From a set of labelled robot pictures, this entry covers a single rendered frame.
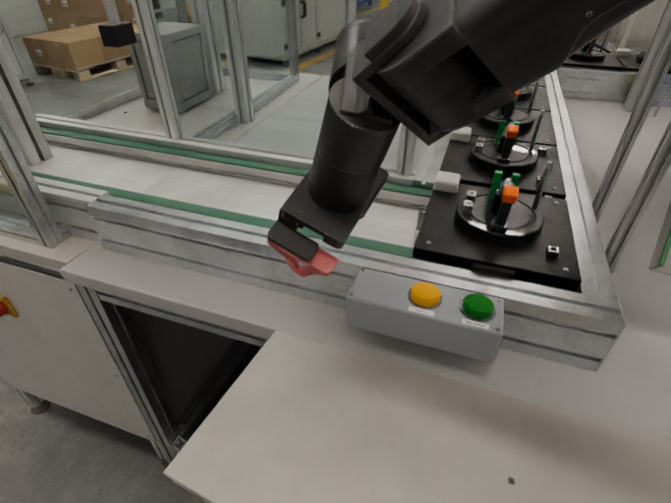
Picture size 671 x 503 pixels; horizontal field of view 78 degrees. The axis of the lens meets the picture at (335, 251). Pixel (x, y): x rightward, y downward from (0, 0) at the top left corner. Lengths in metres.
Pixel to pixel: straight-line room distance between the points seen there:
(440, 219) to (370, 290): 0.21
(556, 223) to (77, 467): 1.55
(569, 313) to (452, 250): 0.18
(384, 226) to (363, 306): 0.26
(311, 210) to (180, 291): 0.45
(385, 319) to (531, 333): 0.21
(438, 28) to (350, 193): 0.15
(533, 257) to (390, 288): 0.23
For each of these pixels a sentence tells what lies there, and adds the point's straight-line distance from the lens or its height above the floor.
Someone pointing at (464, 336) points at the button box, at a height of 0.94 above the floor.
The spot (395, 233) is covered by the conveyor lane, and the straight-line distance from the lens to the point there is 0.78.
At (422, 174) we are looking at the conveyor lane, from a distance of 0.90.
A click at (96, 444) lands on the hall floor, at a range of 1.73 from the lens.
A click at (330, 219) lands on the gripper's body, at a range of 0.37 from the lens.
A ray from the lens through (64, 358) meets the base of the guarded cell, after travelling 1.32.
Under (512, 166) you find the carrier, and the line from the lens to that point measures 0.92.
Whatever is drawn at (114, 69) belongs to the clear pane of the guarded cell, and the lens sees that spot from 1.80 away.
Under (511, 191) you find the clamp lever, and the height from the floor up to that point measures 1.07.
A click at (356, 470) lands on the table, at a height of 0.86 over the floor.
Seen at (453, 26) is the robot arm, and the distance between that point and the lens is 0.26.
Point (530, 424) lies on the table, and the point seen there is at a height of 0.86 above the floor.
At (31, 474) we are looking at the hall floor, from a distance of 1.77.
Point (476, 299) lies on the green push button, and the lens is 0.59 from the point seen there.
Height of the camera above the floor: 1.36
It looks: 38 degrees down
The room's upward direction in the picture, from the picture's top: straight up
